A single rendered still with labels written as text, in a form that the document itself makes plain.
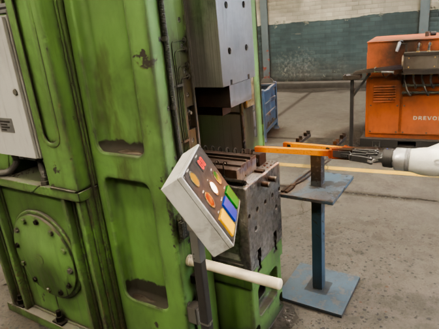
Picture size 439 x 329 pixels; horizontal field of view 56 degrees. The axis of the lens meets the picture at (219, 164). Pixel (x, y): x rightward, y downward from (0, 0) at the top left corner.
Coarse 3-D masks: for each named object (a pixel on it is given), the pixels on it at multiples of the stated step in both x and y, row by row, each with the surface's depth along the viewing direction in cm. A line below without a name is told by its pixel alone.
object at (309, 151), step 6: (258, 150) 189; (264, 150) 187; (270, 150) 186; (276, 150) 184; (282, 150) 182; (288, 150) 181; (294, 150) 179; (300, 150) 178; (306, 150) 176; (312, 150) 175; (318, 150) 174; (324, 150) 173; (330, 150) 170; (342, 150) 168; (348, 150) 167; (330, 156) 171
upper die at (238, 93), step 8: (248, 80) 187; (200, 88) 181; (208, 88) 179; (216, 88) 177; (224, 88) 175; (232, 88) 175; (240, 88) 182; (248, 88) 188; (200, 96) 183; (208, 96) 180; (216, 96) 178; (224, 96) 176; (232, 96) 176; (240, 96) 182; (248, 96) 189; (200, 104) 184; (208, 104) 182; (216, 104) 180; (224, 104) 177; (232, 104) 177
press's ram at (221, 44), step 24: (192, 0) 163; (216, 0) 158; (240, 0) 174; (192, 24) 167; (216, 24) 161; (240, 24) 176; (192, 48) 171; (216, 48) 165; (240, 48) 178; (216, 72) 168; (240, 72) 180
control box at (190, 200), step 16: (192, 160) 137; (208, 160) 152; (176, 176) 125; (208, 176) 143; (176, 192) 124; (192, 192) 123; (208, 192) 134; (224, 192) 148; (176, 208) 125; (192, 208) 125; (208, 208) 126; (192, 224) 127; (208, 224) 126; (208, 240) 128; (224, 240) 127
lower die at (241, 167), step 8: (208, 152) 209; (216, 152) 210; (224, 152) 209; (224, 160) 198; (232, 160) 197; (240, 160) 194; (224, 168) 190; (232, 168) 189; (240, 168) 189; (248, 168) 196; (232, 176) 188; (240, 176) 190
